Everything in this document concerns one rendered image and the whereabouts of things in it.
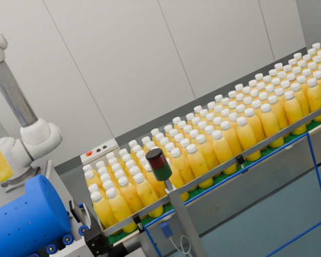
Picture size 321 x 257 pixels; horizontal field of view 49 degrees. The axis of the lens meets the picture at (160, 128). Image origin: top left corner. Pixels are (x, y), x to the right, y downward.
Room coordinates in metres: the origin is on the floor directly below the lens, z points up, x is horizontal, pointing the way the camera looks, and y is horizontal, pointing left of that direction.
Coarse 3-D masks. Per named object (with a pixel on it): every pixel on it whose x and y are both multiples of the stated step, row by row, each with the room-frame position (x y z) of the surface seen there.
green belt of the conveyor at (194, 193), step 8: (312, 120) 1.41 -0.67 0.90; (312, 128) 1.35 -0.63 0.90; (288, 136) 1.37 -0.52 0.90; (296, 136) 1.35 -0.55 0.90; (264, 152) 1.33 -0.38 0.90; (256, 160) 1.30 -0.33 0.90; (240, 168) 1.30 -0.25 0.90; (224, 176) 1.29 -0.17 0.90; (192, 192) 1.28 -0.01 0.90; (200, 192) 1.26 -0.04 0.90; (168, 208) 1.25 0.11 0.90; (96, 216) 1.45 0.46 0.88; (144, 224) 1.21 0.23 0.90; (120, 232) 1.23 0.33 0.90; (112, 240) 1.20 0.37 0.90
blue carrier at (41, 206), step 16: (32, 192) 1.28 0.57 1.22; (48, 192) 1.34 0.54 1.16; (0, 208) 1.26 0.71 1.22; (16, 208) 1.46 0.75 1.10; (32, 208) 1.23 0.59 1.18; (48, 208) 1.22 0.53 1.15; (64, 208) 1.43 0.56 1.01; (0, 224) 1.21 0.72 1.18; (16, 224) 1.20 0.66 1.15; (32, 224) 1.20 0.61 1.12; (48, 224) 1.21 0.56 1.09; (64, 224) 1.26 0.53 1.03; (0, 240) 1.18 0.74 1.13; (16, 240) 1.19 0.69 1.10; (32, 240) 1.20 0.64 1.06; (48, 240) 1.22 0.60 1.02; (0, 256) 1.17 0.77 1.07; (16, 256) 1.19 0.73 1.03
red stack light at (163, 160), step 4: (160, 156) 1.05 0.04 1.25; (164, 156) 1.06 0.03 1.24; (148, 160) 1.06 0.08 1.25; (152, 160) 1.04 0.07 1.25; (156, 160) 1.04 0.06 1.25; (160, 160) 1.04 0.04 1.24; (164, 160) 1.05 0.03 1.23; (148, 164) 1.07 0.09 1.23; (152, 164) 1.05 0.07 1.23; (156, 164) 1.04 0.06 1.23; (160, 164) 1.04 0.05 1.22; (164, 164) 1.05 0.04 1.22; (152, 168) 1.05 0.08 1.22; (156, 168) 1.04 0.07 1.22
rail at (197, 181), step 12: (300, 120) 1.33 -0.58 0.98; (288, 132) 1.32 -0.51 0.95; (264, 144) 1.30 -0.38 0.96; (216, 168) 1.26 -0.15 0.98; (192, 180) 1.25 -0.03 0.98; (204, 180) 1.25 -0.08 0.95; (180, 192) 1.23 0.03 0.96; (156, 204) 1.21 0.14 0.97; (108, 228) 1.18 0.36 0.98; (120, 228) 1.18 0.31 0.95
